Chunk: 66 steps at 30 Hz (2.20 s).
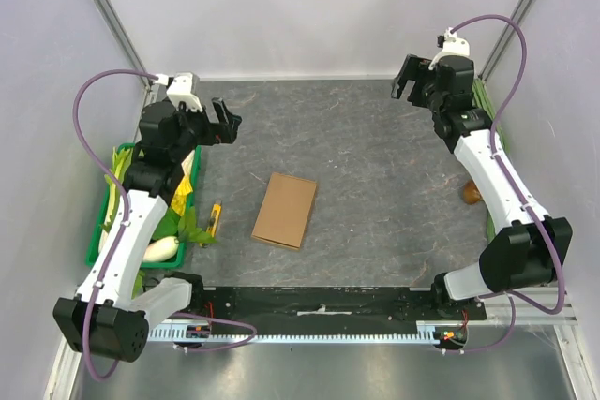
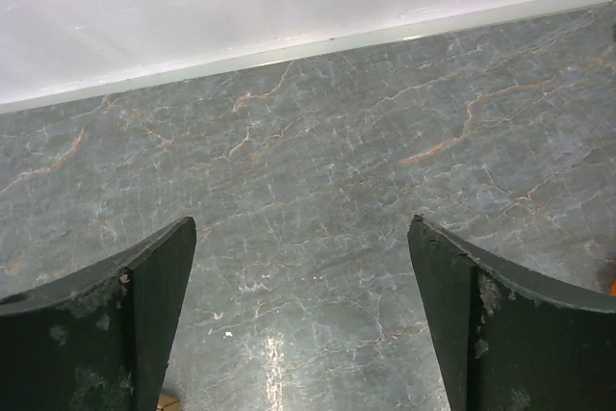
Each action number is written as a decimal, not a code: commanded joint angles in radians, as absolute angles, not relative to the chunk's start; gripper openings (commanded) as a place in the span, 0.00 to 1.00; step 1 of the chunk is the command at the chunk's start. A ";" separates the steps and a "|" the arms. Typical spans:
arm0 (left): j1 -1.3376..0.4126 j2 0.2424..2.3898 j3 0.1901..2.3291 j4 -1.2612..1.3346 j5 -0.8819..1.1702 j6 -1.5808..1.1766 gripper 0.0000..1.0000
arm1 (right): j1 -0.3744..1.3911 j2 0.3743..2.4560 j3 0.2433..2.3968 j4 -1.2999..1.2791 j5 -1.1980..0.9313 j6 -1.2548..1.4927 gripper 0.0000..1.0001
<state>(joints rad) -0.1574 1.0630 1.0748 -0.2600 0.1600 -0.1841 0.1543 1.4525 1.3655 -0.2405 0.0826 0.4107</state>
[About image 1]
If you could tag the yellow utility knife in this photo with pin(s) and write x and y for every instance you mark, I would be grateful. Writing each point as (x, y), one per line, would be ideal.
(212, 224)

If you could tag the green long beans bundle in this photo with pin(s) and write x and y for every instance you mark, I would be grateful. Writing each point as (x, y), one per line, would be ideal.
(482, 100)

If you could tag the brown toy mushroom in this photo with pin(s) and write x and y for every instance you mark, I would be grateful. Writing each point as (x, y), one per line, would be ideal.
(470, 193)

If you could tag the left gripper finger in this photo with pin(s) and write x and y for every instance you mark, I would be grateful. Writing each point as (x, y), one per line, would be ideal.
(223, 114)
(225, 131)

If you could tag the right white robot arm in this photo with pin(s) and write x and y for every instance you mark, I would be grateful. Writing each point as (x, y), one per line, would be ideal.
(529, 246)

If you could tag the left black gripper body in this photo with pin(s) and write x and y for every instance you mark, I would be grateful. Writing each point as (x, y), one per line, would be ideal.
(203, 132)

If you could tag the green plastic basket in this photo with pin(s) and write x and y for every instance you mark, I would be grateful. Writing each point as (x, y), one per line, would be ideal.
(99, 236)

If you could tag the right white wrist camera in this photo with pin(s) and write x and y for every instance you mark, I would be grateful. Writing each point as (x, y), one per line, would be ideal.
(450, 44)

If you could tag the white toy radish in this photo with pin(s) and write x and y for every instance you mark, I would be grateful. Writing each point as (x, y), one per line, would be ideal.
(161, 250)

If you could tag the brown cardboard box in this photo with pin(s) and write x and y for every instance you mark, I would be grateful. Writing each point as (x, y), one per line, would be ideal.
(285, 211)

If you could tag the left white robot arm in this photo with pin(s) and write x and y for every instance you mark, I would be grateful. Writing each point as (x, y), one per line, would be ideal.
(104, 318)

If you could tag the yellow toy napa cabbage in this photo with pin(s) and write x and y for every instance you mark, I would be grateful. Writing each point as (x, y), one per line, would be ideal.
(180, 197)

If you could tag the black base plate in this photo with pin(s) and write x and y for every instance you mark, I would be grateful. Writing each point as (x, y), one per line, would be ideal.
(328, 306)

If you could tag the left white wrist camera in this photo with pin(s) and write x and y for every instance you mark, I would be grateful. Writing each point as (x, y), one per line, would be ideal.
(181, 90)

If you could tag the grey slotted cable duct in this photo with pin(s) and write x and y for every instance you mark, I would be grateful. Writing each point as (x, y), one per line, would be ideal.
(190, 331)

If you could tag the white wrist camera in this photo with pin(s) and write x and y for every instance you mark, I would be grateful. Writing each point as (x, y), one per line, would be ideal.
(181, 90)
(450, 44)

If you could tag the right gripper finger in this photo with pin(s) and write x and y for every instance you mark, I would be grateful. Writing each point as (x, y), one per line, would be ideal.
(412, 68)
(398, 85)

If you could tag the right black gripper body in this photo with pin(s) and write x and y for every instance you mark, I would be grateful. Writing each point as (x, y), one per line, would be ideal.
(418, 86)

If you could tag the green leafy vegetable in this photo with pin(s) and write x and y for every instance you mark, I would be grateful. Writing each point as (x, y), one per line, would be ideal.
(115, 175)

